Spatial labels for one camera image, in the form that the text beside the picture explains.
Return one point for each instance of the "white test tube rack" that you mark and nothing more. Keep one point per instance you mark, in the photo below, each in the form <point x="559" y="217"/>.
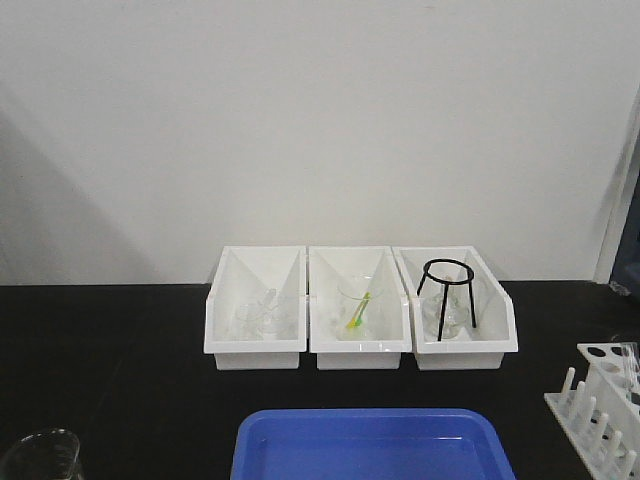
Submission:
<point x="599" y="421"/>

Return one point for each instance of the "clear glass test tube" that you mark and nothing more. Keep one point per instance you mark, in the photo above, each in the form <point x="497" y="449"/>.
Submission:
<point x="630" y="359"/>

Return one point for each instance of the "glass beaker in middle bin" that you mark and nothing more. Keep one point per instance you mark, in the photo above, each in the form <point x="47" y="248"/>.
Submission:
<point x="349" y="290"/>

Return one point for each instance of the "middle white storage bin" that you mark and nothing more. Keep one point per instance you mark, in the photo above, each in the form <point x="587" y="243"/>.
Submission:
<point x="326" y="266"/>

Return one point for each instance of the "white storage bin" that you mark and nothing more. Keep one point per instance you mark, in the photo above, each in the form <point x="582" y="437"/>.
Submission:
<point x="326" y="266"/>
<point x="244" y="272"/>
<point x="482" y="348"/>

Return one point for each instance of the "yellow green dropper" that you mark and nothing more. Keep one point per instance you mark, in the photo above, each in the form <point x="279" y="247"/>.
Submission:
<point x="356" y="319"/>

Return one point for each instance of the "glassware in left bin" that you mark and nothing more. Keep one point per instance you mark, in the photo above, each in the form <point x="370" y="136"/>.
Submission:
<point x="267" y="317"/>

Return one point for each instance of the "left white storage bin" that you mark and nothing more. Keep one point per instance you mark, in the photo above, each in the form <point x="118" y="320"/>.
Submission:
<point x="244" y="272"/>

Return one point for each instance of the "glass flask in right bin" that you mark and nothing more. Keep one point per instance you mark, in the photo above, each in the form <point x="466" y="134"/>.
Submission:
<point x="443" y="318"/>

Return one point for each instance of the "right white storage bin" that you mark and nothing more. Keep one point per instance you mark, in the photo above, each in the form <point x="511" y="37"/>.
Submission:
<point x="482" y="348"/>

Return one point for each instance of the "blue plastic tray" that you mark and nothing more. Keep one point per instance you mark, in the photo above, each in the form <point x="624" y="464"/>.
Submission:
<point x="369" y="443"/>

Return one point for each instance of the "clear glass beaker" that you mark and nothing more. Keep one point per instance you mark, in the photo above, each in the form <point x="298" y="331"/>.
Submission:
<point x="52" y="453"/>

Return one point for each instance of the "black wire tripod stand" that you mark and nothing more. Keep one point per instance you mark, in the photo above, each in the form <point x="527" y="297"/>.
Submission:
<point x="445" y="282"/>

